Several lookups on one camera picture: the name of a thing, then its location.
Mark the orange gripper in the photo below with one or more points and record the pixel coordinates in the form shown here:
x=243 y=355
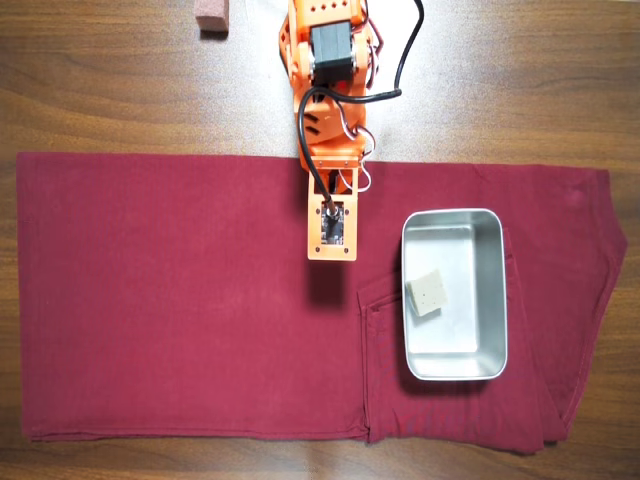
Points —
x=344 y=183

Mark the beige speckled cube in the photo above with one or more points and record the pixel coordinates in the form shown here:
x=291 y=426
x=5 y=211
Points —
x=427 y=294

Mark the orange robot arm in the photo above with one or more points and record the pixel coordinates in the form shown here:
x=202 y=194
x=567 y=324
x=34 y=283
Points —
x=330 y=122

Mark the pink sponge block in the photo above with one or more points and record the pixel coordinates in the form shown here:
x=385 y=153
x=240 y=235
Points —
x=212 y=16

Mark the rectangular metal tray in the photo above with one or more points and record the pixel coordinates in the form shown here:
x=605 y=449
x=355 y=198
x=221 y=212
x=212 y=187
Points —
x=460 y=345

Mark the dark red cloth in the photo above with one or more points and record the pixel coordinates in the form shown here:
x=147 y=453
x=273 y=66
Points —
x=150 y=360

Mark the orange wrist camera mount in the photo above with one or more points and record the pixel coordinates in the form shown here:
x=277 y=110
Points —
x=350 y=250

